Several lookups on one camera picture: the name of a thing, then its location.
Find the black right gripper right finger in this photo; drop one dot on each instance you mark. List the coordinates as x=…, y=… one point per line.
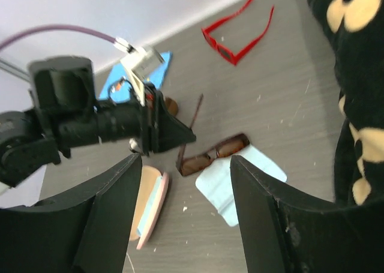
x=286, y=230

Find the red sunglasses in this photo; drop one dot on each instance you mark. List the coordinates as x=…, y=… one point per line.
x=234, y=36

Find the pink glasses case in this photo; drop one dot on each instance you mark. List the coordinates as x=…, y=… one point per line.
x=148, y=177

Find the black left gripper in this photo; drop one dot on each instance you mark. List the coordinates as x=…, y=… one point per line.
x=68, y=111

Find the black floral plush pillow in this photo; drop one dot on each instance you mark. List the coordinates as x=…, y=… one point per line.
x=354, y=29

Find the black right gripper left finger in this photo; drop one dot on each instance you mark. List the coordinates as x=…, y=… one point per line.
x=83, y=229

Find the brown striped glasses case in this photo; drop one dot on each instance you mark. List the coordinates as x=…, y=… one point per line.
x=171, y=106

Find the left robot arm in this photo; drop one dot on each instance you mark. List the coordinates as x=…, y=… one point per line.
x=24, y=147

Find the tortoiseshell brown sunglasses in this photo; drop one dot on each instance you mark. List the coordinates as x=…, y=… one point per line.
x=187, y=166

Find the blue cartoon print cloth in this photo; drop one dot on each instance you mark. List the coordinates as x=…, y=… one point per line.
x=117, y=87

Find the light blue cloth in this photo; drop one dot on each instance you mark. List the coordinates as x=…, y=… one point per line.
x=215, y=184
x=153, y=206

